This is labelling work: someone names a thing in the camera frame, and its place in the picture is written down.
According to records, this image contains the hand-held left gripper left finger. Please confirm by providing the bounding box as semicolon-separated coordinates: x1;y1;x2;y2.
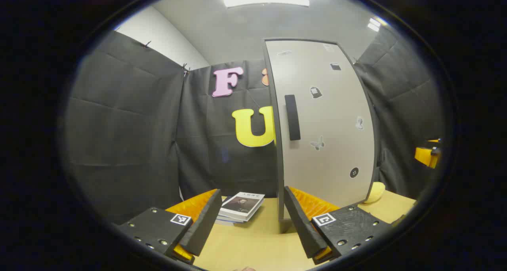
119;189;223;265

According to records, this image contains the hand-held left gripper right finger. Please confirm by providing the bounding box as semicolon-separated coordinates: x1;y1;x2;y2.
284;186;391;265

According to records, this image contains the dark grey cabinet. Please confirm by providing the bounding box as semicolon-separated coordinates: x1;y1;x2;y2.
261;37;379;234

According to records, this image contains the black cabinet door handle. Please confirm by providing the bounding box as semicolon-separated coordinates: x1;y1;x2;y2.
284;94;302;141

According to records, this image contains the blue book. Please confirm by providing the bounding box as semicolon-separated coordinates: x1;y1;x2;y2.
215;196;246;227

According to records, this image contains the white portrait cover book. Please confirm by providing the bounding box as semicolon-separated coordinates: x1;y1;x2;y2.
219;192;265;223

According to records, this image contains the pale yellow round bun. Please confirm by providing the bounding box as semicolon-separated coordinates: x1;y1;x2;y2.
362;181;386;204

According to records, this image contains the black backdrop cloth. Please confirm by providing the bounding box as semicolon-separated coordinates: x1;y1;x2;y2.
63;27;446;226

